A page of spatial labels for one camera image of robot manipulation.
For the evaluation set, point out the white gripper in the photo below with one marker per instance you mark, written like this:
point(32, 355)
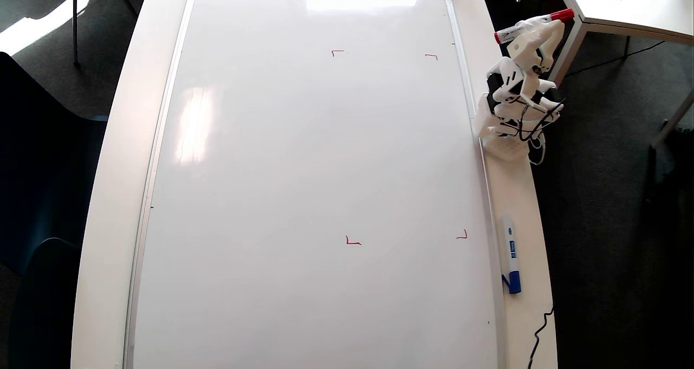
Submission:
point(525, 44)

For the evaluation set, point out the red whiteboard marker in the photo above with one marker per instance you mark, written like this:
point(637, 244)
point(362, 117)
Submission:
point(561, 15)

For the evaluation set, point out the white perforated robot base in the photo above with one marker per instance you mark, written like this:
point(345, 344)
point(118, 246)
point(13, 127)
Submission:
point(507, 148)

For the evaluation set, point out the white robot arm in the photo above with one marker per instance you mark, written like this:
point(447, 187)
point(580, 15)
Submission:
point(509, 79)

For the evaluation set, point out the blue whiteboard marker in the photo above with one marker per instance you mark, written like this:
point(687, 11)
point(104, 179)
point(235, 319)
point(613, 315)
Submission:
point(511, 250)

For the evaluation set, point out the white side table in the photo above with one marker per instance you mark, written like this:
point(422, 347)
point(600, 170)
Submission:
point(640, 6)

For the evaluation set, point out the dark blue chair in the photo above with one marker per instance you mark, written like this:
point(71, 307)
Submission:
point(43, 168)
point(43, 304)

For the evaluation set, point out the white whiteboard with metal frame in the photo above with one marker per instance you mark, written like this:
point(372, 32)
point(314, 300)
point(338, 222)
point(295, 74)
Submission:
point(303, 168)

